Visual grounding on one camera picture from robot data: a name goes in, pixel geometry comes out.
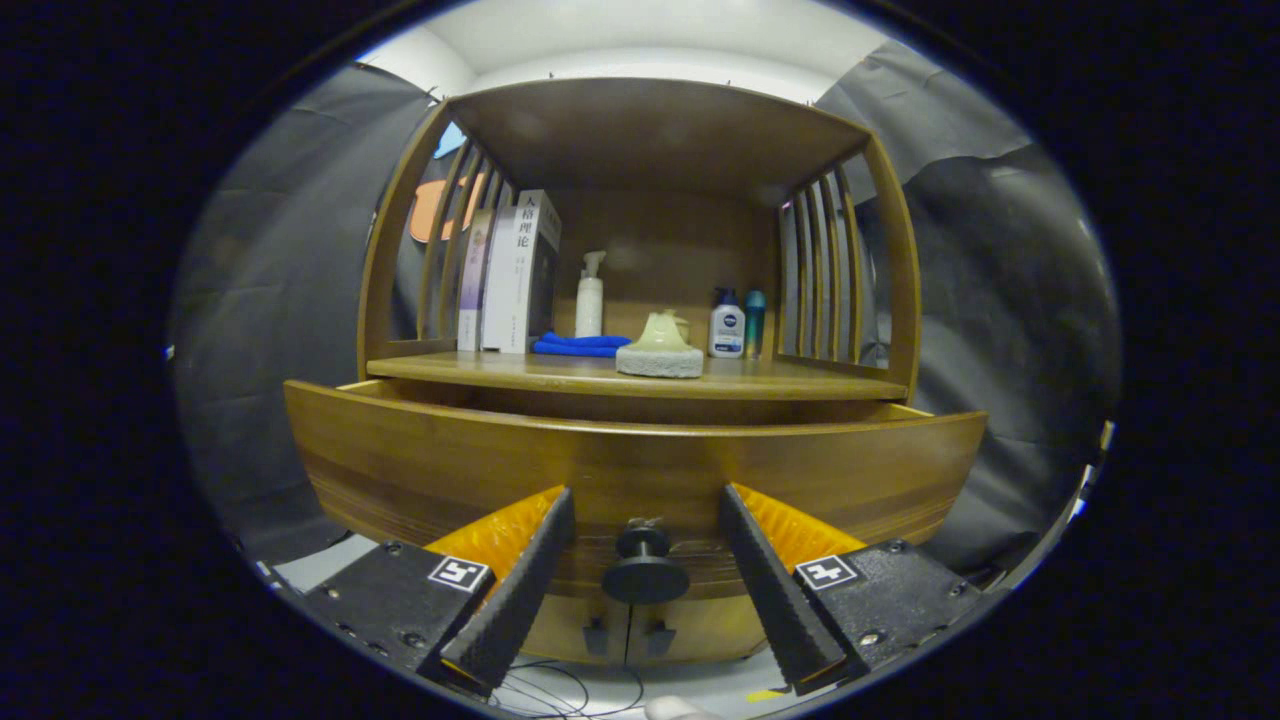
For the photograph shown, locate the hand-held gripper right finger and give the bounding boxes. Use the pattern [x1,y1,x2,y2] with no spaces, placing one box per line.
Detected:
[718,483,986,696]

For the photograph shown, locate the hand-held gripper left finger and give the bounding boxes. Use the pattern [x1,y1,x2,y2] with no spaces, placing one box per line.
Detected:
[300,486,577,696]

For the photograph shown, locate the black drawer knob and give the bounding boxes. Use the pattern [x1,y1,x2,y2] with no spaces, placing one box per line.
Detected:
[602,517,691,605]

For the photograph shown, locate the wooden drawer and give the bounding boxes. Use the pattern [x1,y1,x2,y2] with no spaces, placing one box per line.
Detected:
[283,378,989,601]

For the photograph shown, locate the pale green handled scrub sponge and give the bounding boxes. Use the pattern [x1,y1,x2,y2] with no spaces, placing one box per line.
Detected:
[615,310,705,379]

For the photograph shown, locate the wooden cabinet door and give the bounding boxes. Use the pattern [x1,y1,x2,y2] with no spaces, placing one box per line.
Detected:
[625,595,771,663]
[520,598,631,666]

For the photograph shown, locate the wooden countertop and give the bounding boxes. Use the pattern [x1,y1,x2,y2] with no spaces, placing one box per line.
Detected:
[366,350,909,403]

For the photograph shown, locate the wooden cabinet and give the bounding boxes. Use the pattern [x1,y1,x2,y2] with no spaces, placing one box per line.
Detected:
[357,77,923,669]

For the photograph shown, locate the folded blue cloth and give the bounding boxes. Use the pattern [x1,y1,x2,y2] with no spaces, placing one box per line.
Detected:
[532,332,633,358]

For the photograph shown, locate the white lotion bottle blue cap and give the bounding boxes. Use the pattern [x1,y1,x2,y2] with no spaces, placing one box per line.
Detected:
[708,288,746,359]

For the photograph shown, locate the white pump bottle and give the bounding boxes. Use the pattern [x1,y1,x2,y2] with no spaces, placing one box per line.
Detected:
[574,250,607,338]

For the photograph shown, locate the thick white book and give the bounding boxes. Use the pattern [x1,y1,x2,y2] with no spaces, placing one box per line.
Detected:
[480,190,562,354]

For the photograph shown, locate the thin purple book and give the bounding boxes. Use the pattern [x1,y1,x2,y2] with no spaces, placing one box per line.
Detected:
[457,208,493,352]

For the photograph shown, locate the black floor cables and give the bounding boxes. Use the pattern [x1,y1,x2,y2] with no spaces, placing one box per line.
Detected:
[495,658,646,719]

